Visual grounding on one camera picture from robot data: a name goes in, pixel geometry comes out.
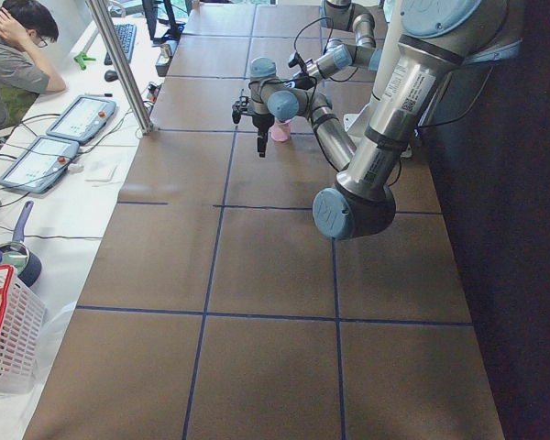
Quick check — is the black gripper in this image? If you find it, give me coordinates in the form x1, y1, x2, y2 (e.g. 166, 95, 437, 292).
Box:
251, 112, 274, 158

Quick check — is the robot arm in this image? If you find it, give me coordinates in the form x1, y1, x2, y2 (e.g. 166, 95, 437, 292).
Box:
246, 1, 525, 240
287, 1, 382, 90

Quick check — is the pink mesh pen holder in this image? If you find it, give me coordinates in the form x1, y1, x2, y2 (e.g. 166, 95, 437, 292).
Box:
269, 120, 292, 142

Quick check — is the white pillar with base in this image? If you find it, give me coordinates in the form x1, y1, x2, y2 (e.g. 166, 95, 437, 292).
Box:
344, 0, 403, 143

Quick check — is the white tissue paper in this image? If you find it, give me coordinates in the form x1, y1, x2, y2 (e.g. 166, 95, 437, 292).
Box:
84, 161, 117, 184

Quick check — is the black computer mouse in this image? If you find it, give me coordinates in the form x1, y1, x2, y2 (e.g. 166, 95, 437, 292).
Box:
104, 70, 118, 83

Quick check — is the black keyboard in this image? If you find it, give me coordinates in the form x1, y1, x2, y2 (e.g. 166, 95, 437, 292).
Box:
114, 23, 138, 63

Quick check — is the black monitor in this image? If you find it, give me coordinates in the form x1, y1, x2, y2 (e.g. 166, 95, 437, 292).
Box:
141, 0, 185, 45

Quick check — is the far teach pendant tablet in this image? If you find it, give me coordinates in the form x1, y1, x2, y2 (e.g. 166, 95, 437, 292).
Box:
46, 94, 116, 145

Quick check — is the teach pendant tablet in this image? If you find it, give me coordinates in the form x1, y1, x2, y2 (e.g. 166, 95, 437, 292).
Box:
0, 136, 80, 193
46, 94, 116, 145

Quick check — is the green plastic clamp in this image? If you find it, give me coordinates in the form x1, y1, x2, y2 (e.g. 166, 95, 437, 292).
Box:
73, 51, 96, 71

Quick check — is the near teach pendant tablet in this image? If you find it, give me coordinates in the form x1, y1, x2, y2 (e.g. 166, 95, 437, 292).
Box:
0, 136, 80, 193

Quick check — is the seated person grey shirt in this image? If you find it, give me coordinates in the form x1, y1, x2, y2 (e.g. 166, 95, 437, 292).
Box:
0, 1, 67, 129

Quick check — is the blue frying pan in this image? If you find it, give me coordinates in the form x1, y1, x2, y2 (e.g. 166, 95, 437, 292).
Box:
0, 201, 42, 287

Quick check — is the red white plastic basket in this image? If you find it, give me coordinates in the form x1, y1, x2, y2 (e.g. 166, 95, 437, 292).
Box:
0, 265, 46, 394

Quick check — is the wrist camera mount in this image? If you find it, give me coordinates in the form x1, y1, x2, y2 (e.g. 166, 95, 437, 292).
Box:
287, 51, 309, 78
231, 95, 250, 125

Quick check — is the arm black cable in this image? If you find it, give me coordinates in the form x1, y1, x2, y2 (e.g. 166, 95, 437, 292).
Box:
292, 17, 336, 56

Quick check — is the aluminium frame post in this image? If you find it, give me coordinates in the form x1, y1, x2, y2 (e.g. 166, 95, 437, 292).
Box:
85, 0, 153, 136

